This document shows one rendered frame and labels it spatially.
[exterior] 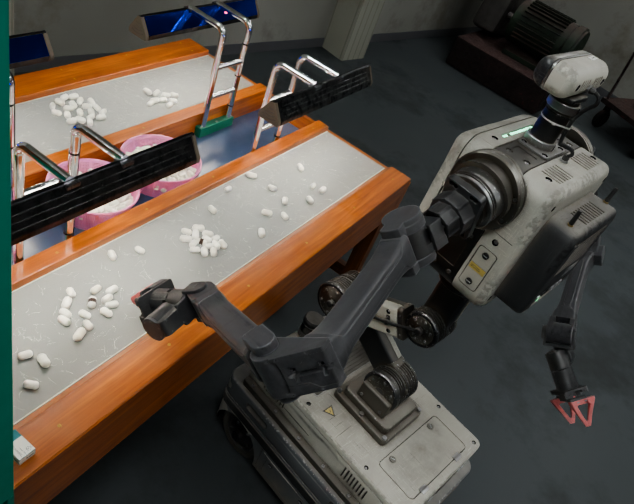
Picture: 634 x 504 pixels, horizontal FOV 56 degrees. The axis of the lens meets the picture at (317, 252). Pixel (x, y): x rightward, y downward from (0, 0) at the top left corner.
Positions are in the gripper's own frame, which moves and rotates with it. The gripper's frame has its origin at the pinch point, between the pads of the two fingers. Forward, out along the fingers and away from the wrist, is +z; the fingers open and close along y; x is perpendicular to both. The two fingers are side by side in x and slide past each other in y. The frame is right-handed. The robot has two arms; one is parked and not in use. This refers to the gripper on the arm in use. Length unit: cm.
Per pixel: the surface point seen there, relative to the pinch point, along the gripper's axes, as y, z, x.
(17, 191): 5.7, 18.2, -30.5
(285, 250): -56, 1, 13
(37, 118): -40, 74, -44
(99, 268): -9.2, 24.1, -3.7
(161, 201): -41, 30, -11
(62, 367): 17.6, 9.3, 8.0
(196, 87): -108, 68, -39
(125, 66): -89, 83, -54
